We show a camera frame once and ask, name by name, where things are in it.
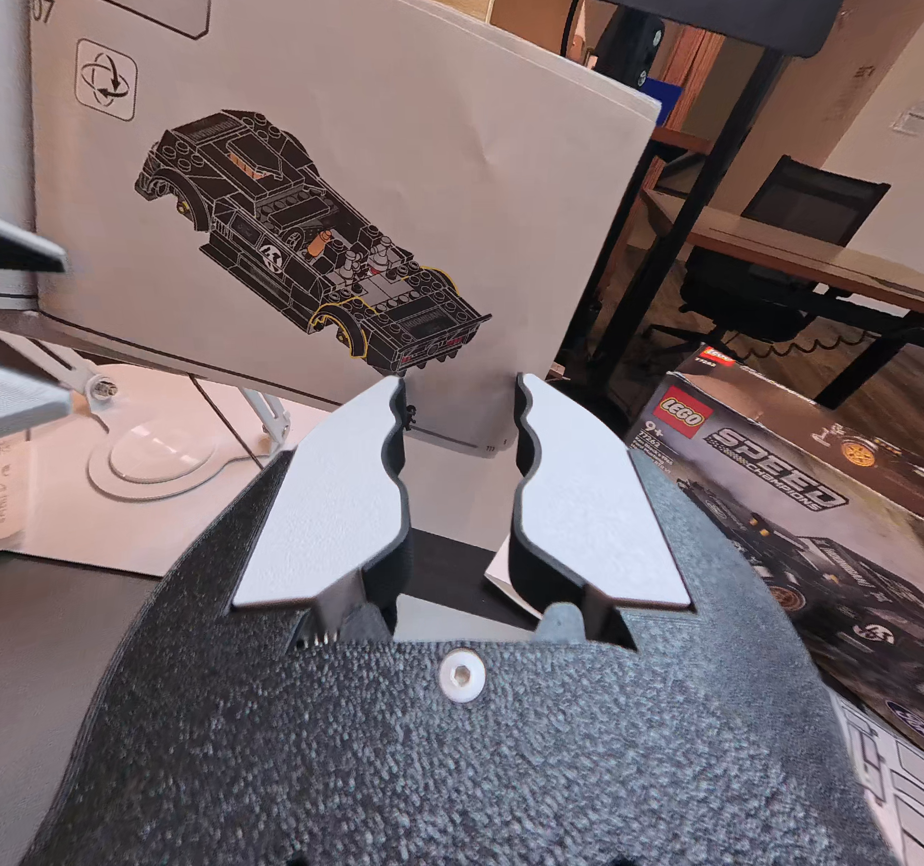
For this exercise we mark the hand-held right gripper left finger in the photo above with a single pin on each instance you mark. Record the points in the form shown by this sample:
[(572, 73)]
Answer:
[(332, 513)]

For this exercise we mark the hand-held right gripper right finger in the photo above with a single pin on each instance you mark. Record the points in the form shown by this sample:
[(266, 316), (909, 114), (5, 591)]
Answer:
[(592, 513)]

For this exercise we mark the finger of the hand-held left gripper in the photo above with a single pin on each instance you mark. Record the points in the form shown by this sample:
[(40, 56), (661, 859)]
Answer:
[(32, 401), (29, 253)]

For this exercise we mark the lego instruction booklet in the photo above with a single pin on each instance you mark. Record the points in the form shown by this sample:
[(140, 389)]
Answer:
[(506, 173)]

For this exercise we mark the lego set box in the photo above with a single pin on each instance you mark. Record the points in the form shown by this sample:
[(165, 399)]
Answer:
[(809, 505)]

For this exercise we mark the white booklet stand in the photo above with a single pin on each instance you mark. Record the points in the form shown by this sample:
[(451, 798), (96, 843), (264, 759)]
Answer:
[(159, 477)]

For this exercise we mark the background wooden desk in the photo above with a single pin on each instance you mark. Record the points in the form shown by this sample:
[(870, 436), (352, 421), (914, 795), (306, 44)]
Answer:
[(809, 253)]

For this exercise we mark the black office chair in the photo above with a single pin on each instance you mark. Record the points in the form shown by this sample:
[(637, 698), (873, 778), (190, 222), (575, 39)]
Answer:
[(809, 210)]

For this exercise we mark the folded paper sheet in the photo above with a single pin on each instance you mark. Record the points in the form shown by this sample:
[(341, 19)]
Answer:
[(884, 765)]

